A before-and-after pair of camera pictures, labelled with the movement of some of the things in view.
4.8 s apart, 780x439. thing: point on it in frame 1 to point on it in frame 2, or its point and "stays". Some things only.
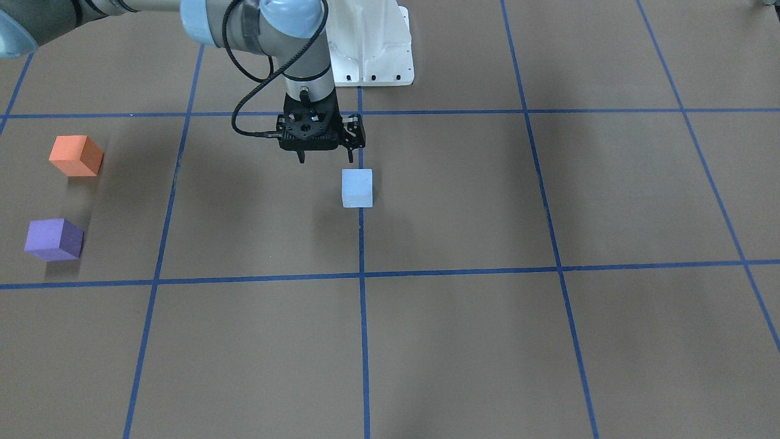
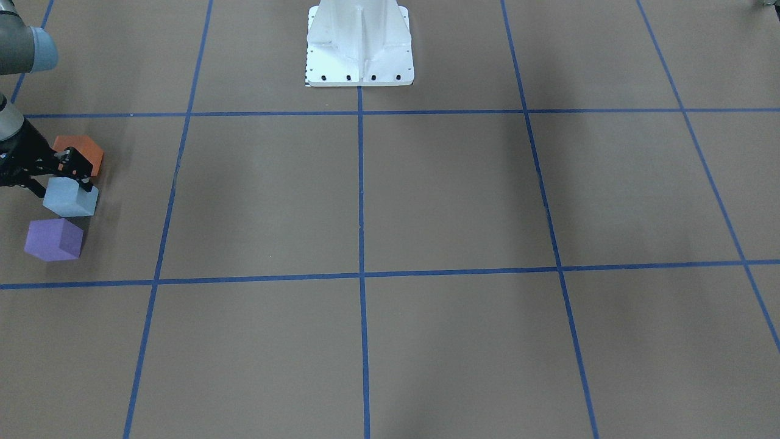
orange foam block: (77, 155) stays
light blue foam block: (357, 188) to (63, 196)
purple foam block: (54, 239) stays
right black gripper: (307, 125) to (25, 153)
